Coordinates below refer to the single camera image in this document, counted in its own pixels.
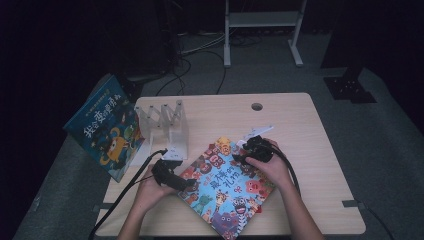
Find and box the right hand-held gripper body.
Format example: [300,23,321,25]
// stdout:
[235,124,277,164]

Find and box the clear acrylic book rack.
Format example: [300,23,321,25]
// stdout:
[129,99,190,167]

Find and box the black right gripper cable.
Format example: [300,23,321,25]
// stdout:
[263,139,302,198]

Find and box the black stand pole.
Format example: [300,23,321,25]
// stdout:
[159,0,184,73]

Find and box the dark blue picture book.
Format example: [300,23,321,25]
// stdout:
[62,73,146,184]

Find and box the black stand with base plate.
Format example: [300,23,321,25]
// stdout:
[319,0,378,105]

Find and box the black floor cable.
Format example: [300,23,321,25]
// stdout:
[154,57,193,98]
[181,49,228,96]

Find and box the grey floor cable bundle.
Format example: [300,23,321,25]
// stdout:
[179,30,228,56]

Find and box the person's right hand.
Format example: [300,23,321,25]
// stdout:
[245,138,295,194]

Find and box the light blue cartoon animals book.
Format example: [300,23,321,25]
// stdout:
[177,135,276,240]

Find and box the black table edge cable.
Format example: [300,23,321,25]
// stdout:
[356,199,398,240]

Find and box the white metal desk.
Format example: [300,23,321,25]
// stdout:
[223,0,308,69]

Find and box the person's left hand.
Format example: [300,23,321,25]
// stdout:
[134,163,178,214]

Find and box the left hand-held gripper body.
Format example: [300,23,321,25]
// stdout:
[151,146,186,193]

